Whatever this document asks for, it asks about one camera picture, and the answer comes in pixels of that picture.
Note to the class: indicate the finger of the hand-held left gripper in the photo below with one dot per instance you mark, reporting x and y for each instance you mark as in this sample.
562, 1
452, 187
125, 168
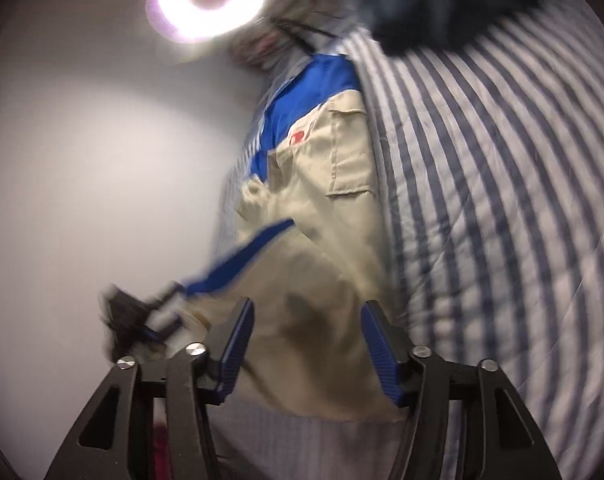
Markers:
164, 310

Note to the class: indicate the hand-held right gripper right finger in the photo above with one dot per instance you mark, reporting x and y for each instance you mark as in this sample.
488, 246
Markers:
379, 355

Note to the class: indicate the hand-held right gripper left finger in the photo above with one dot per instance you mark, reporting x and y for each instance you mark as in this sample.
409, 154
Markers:
237, 350

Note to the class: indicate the beige and blue jacket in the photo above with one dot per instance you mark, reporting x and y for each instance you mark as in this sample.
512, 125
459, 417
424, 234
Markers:
307, 270

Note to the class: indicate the person's pink clothing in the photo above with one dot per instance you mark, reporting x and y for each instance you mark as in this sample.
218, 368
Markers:
159, 452

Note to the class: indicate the blue white striped bed sheet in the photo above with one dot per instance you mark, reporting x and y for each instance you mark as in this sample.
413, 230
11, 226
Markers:
481, 210

